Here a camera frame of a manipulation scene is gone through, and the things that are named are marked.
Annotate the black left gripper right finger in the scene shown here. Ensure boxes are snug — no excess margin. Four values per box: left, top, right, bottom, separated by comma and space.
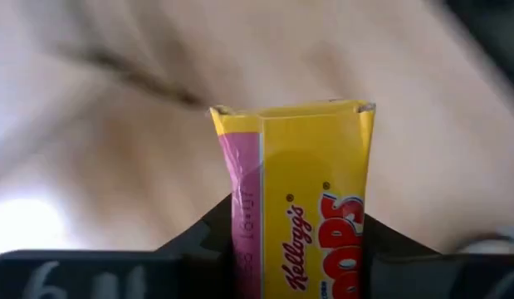
362, 213, 440, 299

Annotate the yellow Corn Pops cereal box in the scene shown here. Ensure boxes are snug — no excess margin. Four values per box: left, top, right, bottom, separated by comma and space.
209, 98, 377, 299

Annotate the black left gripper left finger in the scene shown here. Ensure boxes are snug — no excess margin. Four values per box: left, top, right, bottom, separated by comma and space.
156, 194, 235, 299

